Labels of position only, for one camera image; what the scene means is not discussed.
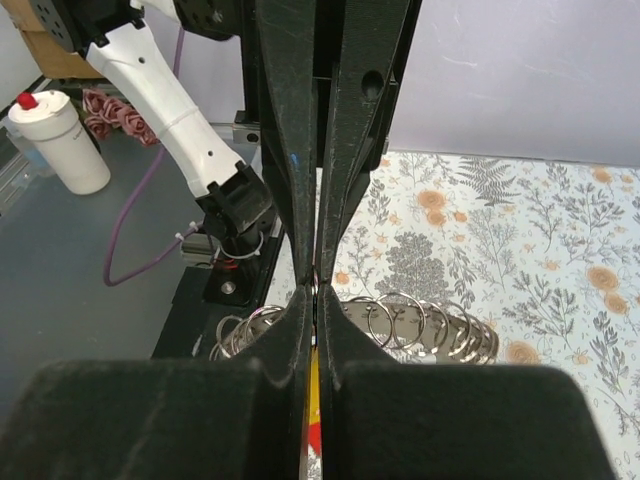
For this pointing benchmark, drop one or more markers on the cardboard box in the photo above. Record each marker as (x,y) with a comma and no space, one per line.
(52,59)

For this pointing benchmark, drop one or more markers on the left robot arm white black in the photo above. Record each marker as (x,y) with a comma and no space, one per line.
(113,37)

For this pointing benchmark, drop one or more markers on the pink fabric roses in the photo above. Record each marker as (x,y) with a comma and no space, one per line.
(103,114)

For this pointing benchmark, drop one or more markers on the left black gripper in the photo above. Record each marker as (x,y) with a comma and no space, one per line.
(357,52)

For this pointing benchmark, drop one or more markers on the white plastic bottle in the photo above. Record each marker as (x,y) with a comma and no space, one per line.
(51,123)

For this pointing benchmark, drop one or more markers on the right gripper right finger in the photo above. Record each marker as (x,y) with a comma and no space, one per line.
(381,419)

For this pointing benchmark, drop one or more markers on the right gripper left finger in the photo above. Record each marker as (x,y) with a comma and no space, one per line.
(241,418)

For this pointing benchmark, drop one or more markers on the floral table mat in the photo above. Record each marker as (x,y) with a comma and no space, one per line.
(545,253)

